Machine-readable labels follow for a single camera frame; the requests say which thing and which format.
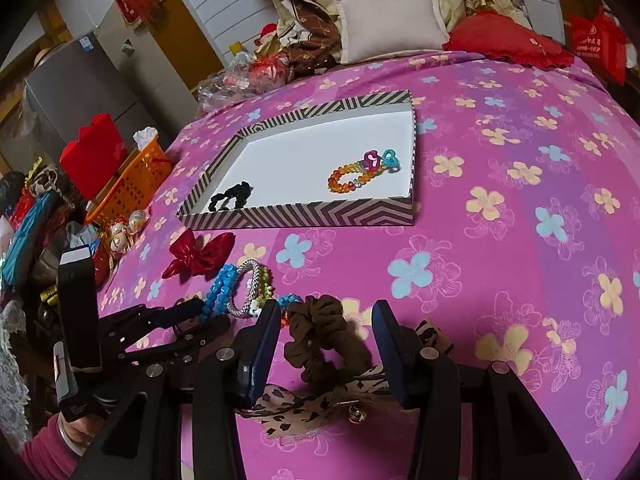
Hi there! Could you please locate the orange bead bracelet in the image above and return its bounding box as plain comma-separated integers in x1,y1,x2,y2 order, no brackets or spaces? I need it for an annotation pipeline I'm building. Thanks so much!
328,159,387,194

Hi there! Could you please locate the silver mesh bracelet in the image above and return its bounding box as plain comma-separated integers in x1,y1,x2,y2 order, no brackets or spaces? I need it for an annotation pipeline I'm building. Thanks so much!
225,259,266,319

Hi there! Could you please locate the blue pouch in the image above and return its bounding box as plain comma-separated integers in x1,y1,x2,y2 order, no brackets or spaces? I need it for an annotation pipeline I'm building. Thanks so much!
0,189,64,289

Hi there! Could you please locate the brown scrunchie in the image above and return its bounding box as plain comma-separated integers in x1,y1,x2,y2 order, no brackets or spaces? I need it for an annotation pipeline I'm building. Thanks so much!
283,294,374,397

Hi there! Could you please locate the red pillow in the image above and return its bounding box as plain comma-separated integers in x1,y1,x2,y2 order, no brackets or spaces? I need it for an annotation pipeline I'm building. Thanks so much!
442,9,576,69

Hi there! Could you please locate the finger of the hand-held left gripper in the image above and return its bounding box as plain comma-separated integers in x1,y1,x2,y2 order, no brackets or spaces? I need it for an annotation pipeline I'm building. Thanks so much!
125,298,207,343
120,314,232,367

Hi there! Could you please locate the leopard print bow with bell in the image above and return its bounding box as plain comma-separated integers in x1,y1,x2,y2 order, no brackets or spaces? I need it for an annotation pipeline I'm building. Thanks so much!
235,320,454,442

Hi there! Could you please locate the white lace cloth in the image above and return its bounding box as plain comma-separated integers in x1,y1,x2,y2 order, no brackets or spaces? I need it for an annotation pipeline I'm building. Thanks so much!
0,304,34,452

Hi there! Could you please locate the white tissue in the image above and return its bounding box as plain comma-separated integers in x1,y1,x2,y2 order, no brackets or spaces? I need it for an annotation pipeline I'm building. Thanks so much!
133,127,160,151

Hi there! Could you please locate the blue bead bracelet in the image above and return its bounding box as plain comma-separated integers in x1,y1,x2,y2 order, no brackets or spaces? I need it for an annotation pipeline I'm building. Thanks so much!
201,263,241,322

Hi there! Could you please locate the white pillow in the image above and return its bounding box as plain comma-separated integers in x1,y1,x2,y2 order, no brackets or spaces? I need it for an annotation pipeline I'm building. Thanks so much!
333,0,451,65

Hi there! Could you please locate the grey refrigerator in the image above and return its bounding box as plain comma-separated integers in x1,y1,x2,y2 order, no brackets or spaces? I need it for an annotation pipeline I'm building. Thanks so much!
22,7,202,172

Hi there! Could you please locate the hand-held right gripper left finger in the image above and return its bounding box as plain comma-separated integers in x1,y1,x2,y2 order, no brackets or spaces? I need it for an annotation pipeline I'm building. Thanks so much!
70,300,282,480

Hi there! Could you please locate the clear plastic bag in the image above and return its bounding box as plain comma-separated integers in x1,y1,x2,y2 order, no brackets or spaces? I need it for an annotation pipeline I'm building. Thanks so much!
197,59,291,117

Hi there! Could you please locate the pink floral bedsheet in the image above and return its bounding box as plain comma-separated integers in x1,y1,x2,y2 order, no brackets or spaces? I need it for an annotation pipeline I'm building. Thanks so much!
97,50,640,480

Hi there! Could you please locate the red box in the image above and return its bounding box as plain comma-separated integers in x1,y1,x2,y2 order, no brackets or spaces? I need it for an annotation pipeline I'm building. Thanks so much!
59,113,129,201

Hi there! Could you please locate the orange plastic basket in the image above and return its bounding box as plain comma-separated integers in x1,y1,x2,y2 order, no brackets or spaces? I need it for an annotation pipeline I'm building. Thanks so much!
84,134,174,226

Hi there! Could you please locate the multicoloured bead bracelet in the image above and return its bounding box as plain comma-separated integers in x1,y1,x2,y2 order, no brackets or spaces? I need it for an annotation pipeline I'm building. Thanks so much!
248,266,304,330

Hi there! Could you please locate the clear plastic bottle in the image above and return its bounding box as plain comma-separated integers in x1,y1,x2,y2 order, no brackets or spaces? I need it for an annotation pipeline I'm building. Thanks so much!
227,42,256,74

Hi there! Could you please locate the person's left forearm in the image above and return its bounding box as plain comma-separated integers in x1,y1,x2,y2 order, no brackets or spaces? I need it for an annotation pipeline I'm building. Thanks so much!
20,409,107,480

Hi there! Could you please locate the red satin bow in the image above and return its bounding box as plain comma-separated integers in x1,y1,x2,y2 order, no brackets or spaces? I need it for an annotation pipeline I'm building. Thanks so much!
161,231,236,281

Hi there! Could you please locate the red bag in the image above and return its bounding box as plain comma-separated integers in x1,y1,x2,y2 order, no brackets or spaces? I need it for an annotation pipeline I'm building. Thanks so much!
569,4,629,86

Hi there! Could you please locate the red plush toy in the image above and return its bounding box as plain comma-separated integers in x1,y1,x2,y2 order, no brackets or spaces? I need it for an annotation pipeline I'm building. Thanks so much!
252,22,281,56

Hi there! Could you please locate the striped cardboard box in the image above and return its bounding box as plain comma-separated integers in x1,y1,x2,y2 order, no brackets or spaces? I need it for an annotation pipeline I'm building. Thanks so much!
176,90,419,231

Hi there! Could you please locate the black hair tie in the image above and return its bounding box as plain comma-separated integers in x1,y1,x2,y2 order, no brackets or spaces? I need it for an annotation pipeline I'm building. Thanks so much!
208,179,255,211

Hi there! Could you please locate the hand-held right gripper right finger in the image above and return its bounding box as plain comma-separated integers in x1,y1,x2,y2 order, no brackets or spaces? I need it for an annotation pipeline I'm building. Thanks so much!
371,299,582,480

